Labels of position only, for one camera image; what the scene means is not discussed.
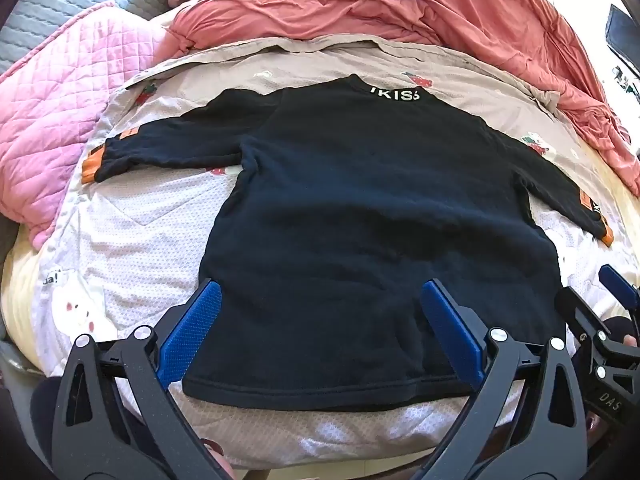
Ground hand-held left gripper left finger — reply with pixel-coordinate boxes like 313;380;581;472
52;280;232;480

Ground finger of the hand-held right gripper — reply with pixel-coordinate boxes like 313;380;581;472
599;264;640;313
554;286;612;348

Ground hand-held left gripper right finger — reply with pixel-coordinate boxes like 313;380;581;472
410;280;589;480

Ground black long-sleeve sweater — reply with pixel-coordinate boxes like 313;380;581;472
82;74;614;413

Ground person's right hand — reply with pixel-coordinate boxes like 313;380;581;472
606;316;640;350

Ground person's left hand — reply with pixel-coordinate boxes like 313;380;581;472
202;440;238;480

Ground beige strawberry print blanket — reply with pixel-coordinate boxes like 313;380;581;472
0;35;640;477

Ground pink quilted blanket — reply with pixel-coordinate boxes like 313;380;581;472
0;0;175;251

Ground black flat panel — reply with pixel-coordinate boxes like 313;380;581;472
605;4;640;62

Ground coral duvet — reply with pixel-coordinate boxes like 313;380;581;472
167;0;640;197

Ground grey quilted bedspread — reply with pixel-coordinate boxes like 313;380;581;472
0;0;177;77

